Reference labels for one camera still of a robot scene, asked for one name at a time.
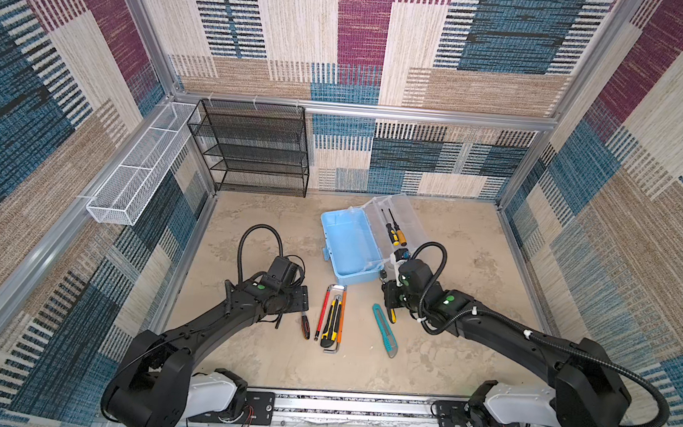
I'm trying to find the orange handled tool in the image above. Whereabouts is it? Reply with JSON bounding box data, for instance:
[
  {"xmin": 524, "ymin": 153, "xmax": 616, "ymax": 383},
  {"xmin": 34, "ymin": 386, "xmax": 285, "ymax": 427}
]
[{"xmin": 335, "ymin": 285, "xmax": 349, "ymax": 351}]

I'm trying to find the teal utility knife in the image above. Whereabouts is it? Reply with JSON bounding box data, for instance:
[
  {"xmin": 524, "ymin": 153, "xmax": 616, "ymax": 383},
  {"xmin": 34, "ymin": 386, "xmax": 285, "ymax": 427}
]
[{"xmin": 372, "ymin": 304, "xmax": 398, "ymax": 359}]

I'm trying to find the white wire mesh basket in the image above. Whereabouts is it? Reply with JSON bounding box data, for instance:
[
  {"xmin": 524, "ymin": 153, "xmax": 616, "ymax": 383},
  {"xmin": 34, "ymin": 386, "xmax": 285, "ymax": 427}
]
[{"xmin": 86, "ymin": 102, "xmax": 195, "ymax": 227}]

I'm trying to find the black corrugated right cable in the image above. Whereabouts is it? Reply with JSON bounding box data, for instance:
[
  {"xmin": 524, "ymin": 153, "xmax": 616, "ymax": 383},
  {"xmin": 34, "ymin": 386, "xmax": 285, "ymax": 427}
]
[{"xmin": 394, "ymin": 239, "xmax": 683, "ymax": 427}]

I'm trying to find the black mesh shelf rack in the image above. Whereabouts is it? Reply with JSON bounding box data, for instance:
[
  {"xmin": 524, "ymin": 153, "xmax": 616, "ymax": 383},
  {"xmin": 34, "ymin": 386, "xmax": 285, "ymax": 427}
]
[{"xmin": 187, "ymin": 98, "xmax": 310, "ymax": 198}]

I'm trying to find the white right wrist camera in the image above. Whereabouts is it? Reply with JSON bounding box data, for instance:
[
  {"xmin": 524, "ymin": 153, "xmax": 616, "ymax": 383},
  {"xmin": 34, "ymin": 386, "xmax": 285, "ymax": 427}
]
[{"xmin": 393, "ymin": 247, "xmax": 412, "ymax": 263}]

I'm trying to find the yellow black utility knife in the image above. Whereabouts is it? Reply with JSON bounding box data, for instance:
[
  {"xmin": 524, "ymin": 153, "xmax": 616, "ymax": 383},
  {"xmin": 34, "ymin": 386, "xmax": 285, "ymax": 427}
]
[{"xmin": 320, "ymin": 295, "xmax": 342, "ymax": 350}]

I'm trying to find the light blue plastic tool box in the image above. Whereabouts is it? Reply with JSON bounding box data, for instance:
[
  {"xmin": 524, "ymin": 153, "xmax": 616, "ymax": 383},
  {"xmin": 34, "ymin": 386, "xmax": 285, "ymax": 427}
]
[{"xmin": 320, "ymin": 194, "xmax": 428, "ymax": 287}]

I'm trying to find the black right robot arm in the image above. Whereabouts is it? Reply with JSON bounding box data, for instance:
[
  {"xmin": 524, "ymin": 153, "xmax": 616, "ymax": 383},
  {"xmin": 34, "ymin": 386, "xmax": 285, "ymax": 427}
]
[{"xmin": 381, "ymin": 259, "xmax": 632, "ymax": 427}]

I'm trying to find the ratchet wrench dark handle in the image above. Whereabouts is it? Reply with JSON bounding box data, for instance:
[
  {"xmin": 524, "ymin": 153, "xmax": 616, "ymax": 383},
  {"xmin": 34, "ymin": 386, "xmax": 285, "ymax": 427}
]
[{"xmin": 300, "ymin": 312, "xmax": 311, "ymax": 341}]

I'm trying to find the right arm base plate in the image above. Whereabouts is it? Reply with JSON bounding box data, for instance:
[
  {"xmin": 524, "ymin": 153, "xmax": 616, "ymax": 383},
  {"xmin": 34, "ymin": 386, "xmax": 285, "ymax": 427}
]
[{"xmin": 430, "ymin": 399, "xmax": 521, "ymax": 427}]

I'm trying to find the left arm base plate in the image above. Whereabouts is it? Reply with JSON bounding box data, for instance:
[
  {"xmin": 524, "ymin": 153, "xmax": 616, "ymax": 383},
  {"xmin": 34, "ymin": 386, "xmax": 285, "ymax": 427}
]
[{"xmin": 188, "ymin": 391, "xmax": 276, "ymax": 427}]

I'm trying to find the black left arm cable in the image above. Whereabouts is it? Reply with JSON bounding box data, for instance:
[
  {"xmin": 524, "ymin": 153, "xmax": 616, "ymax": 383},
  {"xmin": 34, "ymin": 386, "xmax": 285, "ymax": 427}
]
[{"xmin": 233, "ymin": 222, "xmax": 312, "ymax": 296}]

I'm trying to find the orange handled screwdriver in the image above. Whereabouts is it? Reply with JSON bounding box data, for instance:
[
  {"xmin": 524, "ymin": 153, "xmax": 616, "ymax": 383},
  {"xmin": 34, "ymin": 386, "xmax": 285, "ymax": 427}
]
[{"xmin": 388, "ymin": 209, "xmax": 407, "ymax": 247}]

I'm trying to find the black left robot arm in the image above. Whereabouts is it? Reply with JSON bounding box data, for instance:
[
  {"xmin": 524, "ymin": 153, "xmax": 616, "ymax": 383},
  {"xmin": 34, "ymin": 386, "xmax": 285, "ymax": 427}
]
[{"xmin": 100, "ymin": 256, "xmax": 308, "ymax": 427}]

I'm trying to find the black handled screwdriver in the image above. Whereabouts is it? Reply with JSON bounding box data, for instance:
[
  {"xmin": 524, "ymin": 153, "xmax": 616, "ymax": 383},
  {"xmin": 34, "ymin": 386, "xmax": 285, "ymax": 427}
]
[{"xmin": 382, "ymin": 211, "xmax": 399, "ymax": 246}]

